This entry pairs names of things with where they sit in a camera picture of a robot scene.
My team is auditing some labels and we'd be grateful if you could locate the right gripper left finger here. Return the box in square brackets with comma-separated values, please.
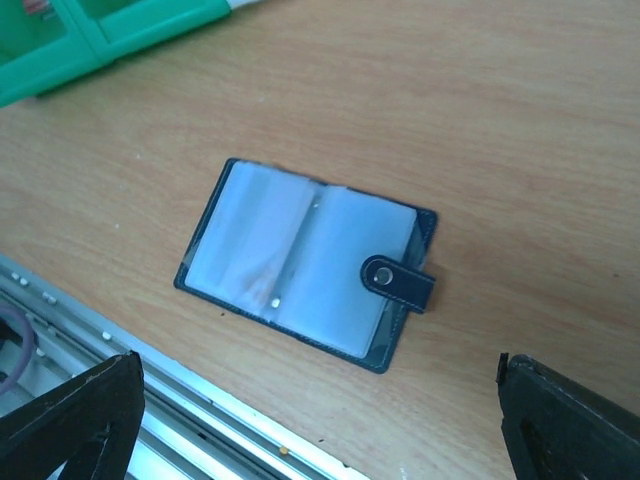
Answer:
[1, 351, 145, 479]

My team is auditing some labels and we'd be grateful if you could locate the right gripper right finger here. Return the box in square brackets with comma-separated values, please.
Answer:
[496, 353, 639, 479]

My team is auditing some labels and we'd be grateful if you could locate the blue card holder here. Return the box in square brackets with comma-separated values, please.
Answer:
[174, 158, 438, 374]

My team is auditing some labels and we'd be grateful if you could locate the green plastic bin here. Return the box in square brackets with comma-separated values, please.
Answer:
[1, 0, 241, 106]

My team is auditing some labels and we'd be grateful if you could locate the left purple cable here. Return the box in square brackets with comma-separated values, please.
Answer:
[0, 302, 36, 396]

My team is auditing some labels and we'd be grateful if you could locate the aluminium frame rail front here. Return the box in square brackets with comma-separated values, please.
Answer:
[1, 258, 359, 479]

